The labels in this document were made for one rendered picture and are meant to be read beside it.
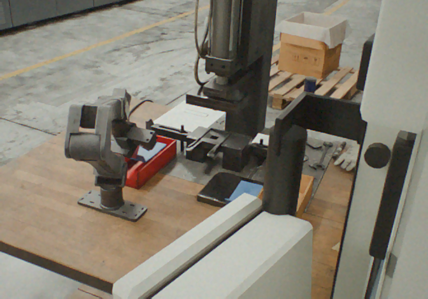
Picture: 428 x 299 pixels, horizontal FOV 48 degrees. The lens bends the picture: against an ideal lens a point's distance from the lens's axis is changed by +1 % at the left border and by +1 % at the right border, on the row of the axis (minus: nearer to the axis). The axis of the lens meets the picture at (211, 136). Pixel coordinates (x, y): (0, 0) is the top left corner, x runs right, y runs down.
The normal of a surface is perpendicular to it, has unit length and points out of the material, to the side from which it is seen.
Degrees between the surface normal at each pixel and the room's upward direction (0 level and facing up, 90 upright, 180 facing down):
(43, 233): 0
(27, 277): 0
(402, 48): 90
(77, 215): 0
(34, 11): 90
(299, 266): 83
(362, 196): 90
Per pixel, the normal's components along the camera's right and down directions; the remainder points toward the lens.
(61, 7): 0.89, 0.24
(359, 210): -0.46, 0.38
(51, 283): 0.04, -0.89
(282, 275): 0.77, 0.20
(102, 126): 0.00, -0.25
